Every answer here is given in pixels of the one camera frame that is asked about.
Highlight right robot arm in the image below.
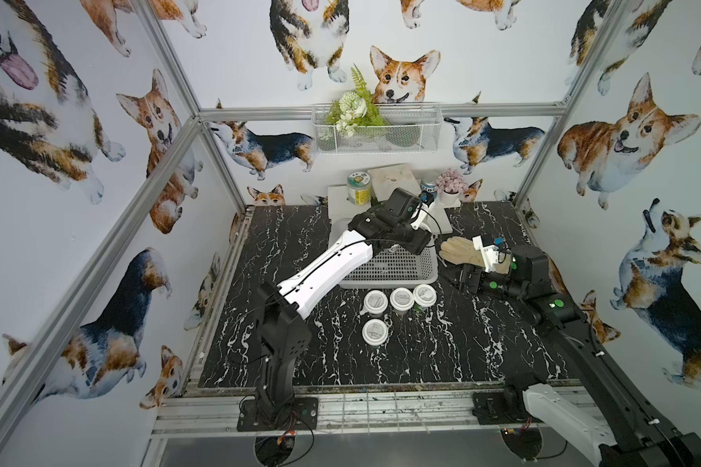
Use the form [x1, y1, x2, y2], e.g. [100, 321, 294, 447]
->
[439, 237, 701, 466]

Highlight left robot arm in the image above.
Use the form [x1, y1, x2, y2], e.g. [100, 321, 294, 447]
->
[254, 188, 432, 421]

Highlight white plastic perforated basket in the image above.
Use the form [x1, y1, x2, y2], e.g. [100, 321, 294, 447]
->
[336, 242, 438, 289]

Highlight yogurt cup row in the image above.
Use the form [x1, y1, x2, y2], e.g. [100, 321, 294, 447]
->
[362, 290, 389, 318]
[413, 284, 437, 311]
[389, 287, 415, 315]
[361, 318, 389, 346]

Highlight beige work glove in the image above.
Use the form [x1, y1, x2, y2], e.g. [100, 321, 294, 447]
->
[438, 237, 512, 274]

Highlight white stepped display shelf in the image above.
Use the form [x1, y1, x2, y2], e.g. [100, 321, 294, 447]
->
[328, 165, 454, 242]

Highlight blue white small jar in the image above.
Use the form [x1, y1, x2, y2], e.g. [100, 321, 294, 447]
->
[421, 173, 438, 195]

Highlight pink flower pot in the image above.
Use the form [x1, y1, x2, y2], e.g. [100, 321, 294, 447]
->
[436, 169, 467, 206]

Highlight green fern white flower bouquet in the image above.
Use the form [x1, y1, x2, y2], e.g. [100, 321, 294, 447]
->
[324, 64, 387, 138]

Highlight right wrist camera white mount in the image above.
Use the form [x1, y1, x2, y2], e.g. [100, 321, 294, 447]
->
[472, 235, 507, 272]

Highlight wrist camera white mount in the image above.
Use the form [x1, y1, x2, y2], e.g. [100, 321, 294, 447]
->
[410, 191, 435, 230]
[472, 235, 507, 272]

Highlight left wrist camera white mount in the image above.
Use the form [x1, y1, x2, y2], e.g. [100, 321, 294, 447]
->
[410, 191, 435, 230]

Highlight white wire wall basket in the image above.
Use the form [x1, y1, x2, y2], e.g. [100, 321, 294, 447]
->
[312, 103, 443, 155]

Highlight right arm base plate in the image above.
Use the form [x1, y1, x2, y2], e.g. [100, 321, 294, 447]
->
[472, 387, 531, 424]

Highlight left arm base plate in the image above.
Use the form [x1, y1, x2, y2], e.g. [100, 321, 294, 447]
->
[237, 397, 319, 432]

